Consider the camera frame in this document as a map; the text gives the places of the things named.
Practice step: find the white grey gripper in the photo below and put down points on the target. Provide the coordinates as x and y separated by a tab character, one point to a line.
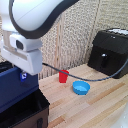
25	60

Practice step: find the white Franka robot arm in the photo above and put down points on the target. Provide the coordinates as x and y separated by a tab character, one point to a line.
33	13

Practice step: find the black open case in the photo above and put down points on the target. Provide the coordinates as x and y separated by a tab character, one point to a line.
25	111

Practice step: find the red plastic cup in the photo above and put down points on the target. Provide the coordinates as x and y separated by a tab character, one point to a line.
63	76

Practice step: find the blue plastic bowl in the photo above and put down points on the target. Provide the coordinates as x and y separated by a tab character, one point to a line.
81	87

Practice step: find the woven wicker screen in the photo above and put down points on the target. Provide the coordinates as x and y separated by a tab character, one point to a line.
76	33

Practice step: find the black box with lid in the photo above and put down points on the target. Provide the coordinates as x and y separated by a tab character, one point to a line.
110	53

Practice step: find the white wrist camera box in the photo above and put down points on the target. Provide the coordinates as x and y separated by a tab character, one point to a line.
28	43

